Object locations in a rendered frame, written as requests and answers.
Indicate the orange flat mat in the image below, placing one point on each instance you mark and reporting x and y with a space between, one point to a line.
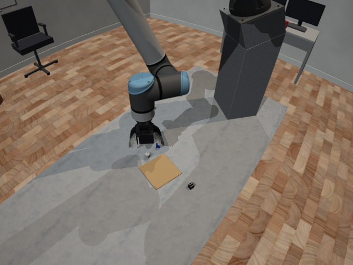
160 171

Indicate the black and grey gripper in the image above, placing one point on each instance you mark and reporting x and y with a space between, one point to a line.
147 135

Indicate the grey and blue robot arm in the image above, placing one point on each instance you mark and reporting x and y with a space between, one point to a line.
163 81

